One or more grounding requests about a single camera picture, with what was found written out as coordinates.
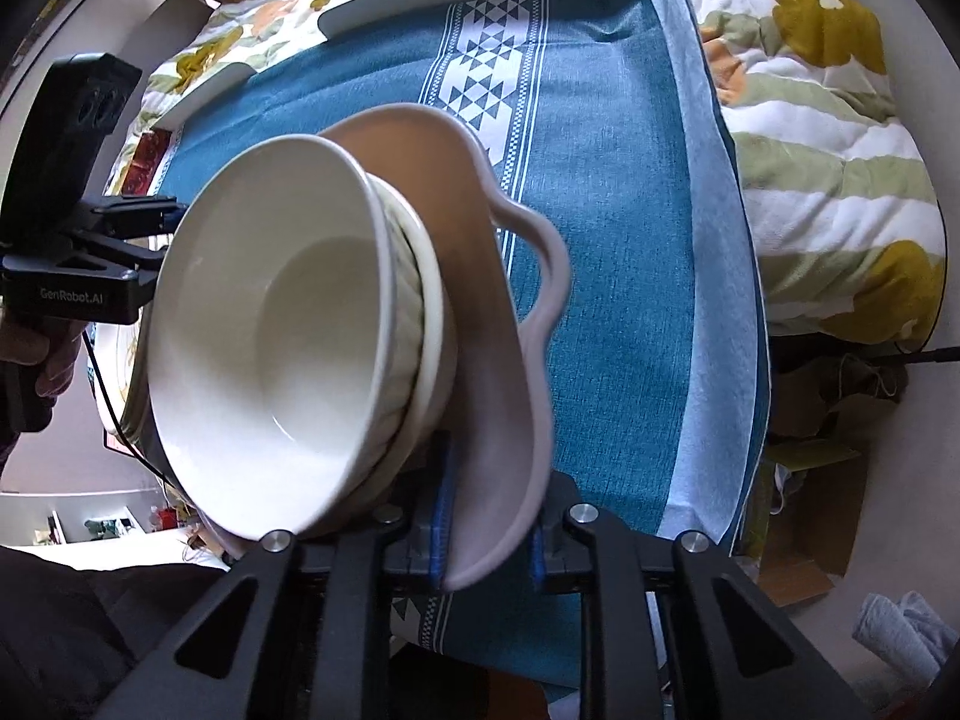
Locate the cream printed bowl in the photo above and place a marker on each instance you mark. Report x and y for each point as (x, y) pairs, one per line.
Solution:
(439, 330)

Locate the cardboard box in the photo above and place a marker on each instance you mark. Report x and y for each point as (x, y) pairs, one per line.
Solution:
(810, 525)

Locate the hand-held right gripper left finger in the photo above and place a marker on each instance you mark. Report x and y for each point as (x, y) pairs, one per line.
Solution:
(446, 510)

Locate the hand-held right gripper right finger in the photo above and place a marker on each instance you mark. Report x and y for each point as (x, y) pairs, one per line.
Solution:
(536, 555)

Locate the small white bowl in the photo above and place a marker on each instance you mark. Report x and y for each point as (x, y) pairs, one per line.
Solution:
(262, 330)

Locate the framed wall picture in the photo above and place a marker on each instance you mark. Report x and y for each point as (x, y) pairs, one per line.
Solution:
(52, 15)

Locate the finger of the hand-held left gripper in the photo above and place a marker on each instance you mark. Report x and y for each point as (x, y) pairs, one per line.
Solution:
(127, 210)
(112, 255)

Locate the person's dark clothing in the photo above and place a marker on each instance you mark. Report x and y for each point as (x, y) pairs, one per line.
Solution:
(75, 630)

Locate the person's left hand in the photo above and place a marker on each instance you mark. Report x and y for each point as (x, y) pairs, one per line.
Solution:
(52, 360)

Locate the white rectangular plate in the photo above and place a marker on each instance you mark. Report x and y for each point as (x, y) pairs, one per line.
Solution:
(202, 94)

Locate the red printed bag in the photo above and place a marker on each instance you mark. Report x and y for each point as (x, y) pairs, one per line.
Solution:
(142, 161)

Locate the blue patterned tablecloth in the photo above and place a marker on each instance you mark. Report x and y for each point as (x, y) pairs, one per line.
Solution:
(615, 240)

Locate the floral blanket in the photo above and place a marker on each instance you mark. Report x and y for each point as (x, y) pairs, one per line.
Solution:
(825, 150)

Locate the grey towel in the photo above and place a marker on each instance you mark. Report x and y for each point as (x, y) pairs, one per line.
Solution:
(900, 630)

